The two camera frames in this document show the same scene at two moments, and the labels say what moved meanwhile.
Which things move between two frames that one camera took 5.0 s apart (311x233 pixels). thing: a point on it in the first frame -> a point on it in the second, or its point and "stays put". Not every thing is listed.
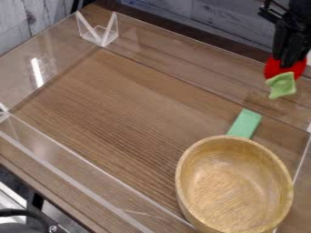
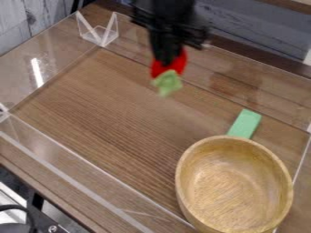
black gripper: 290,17 -> 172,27
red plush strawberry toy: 281,78 -> 167,74
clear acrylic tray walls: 107,95 stays put
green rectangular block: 246,124 stays put
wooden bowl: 234,184 stays put
